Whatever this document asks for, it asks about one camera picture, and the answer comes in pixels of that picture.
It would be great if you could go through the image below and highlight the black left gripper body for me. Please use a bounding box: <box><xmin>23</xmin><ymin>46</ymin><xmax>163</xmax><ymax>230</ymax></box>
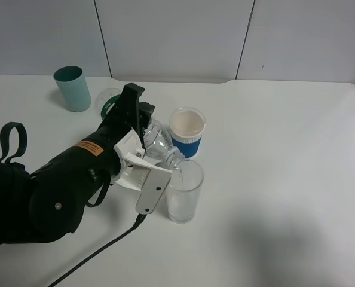
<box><xmin>31</xmin><ymin>117</ymin><xmax>136</xmax><ymax>206</ymax></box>

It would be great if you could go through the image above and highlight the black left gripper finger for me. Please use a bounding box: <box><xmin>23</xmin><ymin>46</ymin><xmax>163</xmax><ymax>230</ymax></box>
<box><xmin>101</xmin><ymin>83</ymin><xmax>145</xmax><ymax>132</ymax></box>
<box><xmin>139</xmin><ymin>102</ymin><xmax>155</xmax><ymax>137</ymax></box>

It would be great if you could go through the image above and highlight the clear plastic water bottle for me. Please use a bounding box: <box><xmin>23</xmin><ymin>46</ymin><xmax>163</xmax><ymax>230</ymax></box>
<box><xmin>94</xmin><ymin>88</ymin><xmax>185</xmax><ymax>170</ymax></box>

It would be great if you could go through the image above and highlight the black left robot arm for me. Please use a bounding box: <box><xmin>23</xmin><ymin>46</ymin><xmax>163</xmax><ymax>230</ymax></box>
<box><xmin>0</xmin><ymin>83</ymin><xmax>154</xmax><ymax>244</ymax></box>

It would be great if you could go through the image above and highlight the white cup blue sleeve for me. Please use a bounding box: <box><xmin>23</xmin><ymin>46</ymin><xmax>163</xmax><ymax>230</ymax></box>
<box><xmin>169</xmin><ymin>107</ymin><xmax>206</xmax><ymax>158</ymax></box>

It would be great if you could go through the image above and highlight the teal plastic cup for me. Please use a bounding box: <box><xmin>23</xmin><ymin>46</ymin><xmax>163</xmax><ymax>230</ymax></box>
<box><xmin>53</xmin><ymin>66</ymin><xmax>91</xmax><ymax>112</ymax></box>

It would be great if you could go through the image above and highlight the clear tall glass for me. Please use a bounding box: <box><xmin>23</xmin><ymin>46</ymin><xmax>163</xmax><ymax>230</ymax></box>
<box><xmin>166</xmin><ymin>159</ymin><xmax>204</xmax><ymax>224</ymax></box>

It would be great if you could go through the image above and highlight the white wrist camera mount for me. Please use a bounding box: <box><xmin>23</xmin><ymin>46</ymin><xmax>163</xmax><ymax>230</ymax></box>
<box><xmin>114</xmin><ymin>129</ymin><xmax>172</xmax><ymax>215</ymax></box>

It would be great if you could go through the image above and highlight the black strap loop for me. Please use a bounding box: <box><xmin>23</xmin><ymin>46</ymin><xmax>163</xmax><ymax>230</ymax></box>
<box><xmin>0</xmin><ymin>121</ymin><xmax>28</xmax><ymax>165</ymax></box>

